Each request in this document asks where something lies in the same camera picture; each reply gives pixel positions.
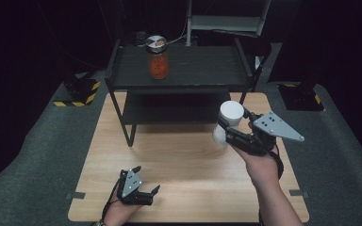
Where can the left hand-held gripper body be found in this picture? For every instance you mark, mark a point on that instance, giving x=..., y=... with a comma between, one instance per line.
x=130, y=185

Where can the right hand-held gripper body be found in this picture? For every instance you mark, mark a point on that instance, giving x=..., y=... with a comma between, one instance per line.
x=275, y=127

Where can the white plastic bottle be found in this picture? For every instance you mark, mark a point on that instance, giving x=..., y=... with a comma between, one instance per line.
x=231, y=113

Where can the black two-tier shelf rack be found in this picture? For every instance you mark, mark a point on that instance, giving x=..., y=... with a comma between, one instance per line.
x=201, y=67

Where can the glass jar with silver lid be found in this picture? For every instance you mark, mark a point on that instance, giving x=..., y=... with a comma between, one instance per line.
x=158, y=64

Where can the person's left hand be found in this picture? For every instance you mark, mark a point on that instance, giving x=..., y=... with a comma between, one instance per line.
x=119, y=211

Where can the person's right hand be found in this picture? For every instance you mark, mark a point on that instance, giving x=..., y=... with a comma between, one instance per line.
x=261, y=169

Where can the black yellow striped stand base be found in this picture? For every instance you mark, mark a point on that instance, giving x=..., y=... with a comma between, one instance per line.
x=300, y=98
x=81, y=89

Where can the grey tape strip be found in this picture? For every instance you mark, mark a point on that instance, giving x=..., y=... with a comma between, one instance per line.
x=76, y=195
x=298, y=193

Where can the grey metal stand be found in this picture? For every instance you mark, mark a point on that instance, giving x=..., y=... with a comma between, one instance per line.
x=224, y=22

